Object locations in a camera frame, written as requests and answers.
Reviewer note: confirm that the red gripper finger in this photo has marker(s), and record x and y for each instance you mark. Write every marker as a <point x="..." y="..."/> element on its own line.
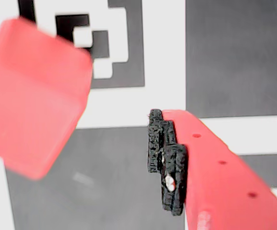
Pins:
<point x="212" y="179"/>

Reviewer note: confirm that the red cube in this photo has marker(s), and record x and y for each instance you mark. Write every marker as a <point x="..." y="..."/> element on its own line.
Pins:
<point x="33" y="100"/>

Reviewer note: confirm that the black white marker checkerboard mat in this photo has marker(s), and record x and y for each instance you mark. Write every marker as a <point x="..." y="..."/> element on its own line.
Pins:
<point x="236" y="60"/>

